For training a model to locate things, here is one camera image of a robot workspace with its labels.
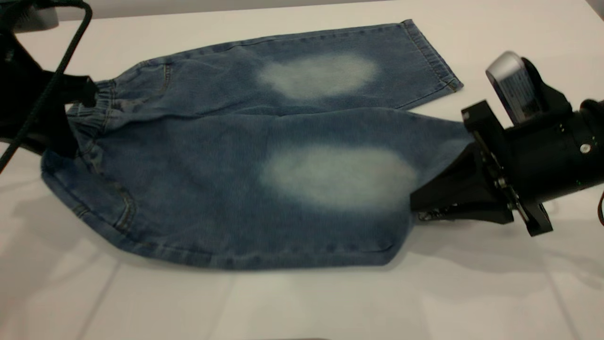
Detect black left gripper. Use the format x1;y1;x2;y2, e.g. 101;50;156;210
0;31;98;159

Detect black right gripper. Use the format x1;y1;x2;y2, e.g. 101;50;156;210
410;100;579;237

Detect blue denim pants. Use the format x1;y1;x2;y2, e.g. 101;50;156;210
42;19;475;271

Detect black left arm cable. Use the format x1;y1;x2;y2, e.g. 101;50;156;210
0;0;93;173

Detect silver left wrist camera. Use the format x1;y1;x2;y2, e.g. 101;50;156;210
12;5;59;34

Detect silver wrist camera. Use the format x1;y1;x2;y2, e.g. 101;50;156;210
12;5;59;34
486;51;544;126

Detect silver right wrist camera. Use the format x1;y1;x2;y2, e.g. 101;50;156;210
486;51;544;126

